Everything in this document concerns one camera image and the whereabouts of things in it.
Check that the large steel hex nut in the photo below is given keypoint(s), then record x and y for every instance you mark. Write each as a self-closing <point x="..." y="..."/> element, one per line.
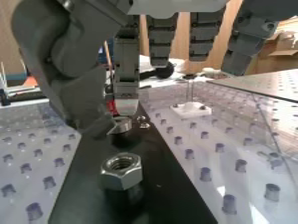
<point x="120" y="171"/>

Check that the small white bracket plate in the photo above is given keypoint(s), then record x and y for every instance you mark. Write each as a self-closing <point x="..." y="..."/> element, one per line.
<point x="192" y="109"/>

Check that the clear box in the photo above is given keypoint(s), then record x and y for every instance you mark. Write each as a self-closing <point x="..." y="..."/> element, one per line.
<point x="240" y="133"/>

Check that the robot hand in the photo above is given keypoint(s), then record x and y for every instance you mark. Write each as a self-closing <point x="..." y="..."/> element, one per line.
<point x="75" y="50"/>

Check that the black plate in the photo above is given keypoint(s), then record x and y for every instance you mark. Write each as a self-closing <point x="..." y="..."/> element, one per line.
<point x="168" y="186"/>

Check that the cardboard box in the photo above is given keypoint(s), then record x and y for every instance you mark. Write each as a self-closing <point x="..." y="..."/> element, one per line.
<point x="283" y="41"/>

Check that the small steel nut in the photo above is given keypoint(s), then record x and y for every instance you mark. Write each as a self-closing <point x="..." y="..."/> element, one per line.
<point x="142" y="121"/>

